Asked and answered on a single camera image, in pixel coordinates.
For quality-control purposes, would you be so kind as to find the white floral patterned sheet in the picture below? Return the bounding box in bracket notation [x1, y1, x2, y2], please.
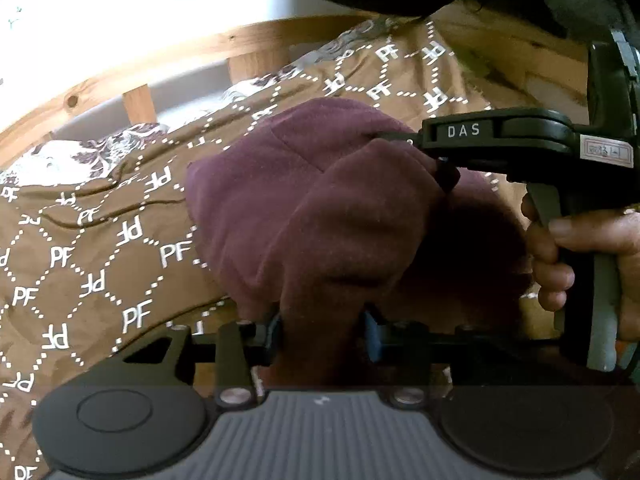
[1, 122, 169, 186]

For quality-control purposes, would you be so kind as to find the wooden bed frame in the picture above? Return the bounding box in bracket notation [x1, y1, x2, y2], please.
[1, 2, 587, 166]

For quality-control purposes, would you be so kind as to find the brown PF patterned blanket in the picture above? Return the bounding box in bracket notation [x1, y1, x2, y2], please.
[0, 15, 566, 480]

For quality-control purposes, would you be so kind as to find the maroon long-sleeve shirt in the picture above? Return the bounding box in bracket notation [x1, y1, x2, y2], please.
[186, 98, 528, 387]

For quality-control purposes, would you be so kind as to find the person's right hand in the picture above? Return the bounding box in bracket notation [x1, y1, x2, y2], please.
[521, 196, 640, 342]

